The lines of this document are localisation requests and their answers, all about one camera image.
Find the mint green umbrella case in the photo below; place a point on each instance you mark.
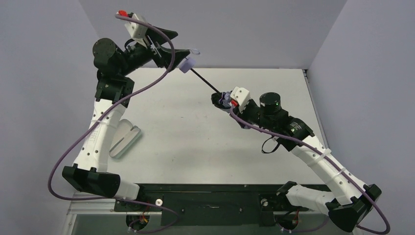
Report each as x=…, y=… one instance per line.
x=125, y=136

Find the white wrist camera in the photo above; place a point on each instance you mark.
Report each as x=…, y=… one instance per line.
x=240, y=97
x=137, y=31

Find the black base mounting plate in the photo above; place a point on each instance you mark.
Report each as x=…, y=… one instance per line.
x=264, y=217

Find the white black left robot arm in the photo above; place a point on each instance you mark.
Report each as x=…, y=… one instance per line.
x=89, y=173

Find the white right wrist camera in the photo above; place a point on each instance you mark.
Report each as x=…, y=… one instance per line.
x=240, y=97

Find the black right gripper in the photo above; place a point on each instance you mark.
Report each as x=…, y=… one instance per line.
x=231, y=101

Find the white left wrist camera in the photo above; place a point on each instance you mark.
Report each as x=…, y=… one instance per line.
x=137, y=31

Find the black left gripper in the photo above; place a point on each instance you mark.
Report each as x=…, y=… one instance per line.
x=154, y=49

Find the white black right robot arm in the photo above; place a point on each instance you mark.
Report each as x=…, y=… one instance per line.
x=348, y=199

